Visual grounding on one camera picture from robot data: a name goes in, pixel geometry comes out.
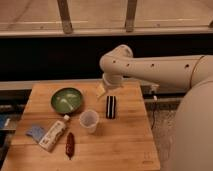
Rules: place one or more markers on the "translucent yellowish gripper finger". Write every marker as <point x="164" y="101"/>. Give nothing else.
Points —
<point x="101" y="90"/>

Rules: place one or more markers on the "dark red pepper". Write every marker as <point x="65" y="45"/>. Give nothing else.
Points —
<point x="70" y="145"/>

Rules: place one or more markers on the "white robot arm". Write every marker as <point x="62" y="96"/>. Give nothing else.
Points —
<point x="192" y="141"/>

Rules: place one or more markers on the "white ceramic cup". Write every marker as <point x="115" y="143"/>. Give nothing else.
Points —
<point x="89" y="120"/>

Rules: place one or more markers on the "green ceramic bowl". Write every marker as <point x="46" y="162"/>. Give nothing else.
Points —
<point x="66" y="100"/>

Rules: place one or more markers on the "white lotion bottle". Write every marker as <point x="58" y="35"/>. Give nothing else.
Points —
<point x="49" y="140"/>

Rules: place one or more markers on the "blue cloth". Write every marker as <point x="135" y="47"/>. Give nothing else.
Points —
<point x="36" y="132"/>

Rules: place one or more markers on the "blue object at left edge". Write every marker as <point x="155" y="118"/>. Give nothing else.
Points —
<point x="4" y="121"/>

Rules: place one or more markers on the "left metal window post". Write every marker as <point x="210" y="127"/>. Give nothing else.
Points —
<point x="65" y="16"/>

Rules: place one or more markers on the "metal window post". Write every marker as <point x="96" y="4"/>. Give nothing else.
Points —
<point x="65" y="16"/>
<point x="130" y="15"/>

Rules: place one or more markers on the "right metal window post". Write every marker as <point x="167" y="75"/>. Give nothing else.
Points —
<point x="130" y="15"/>

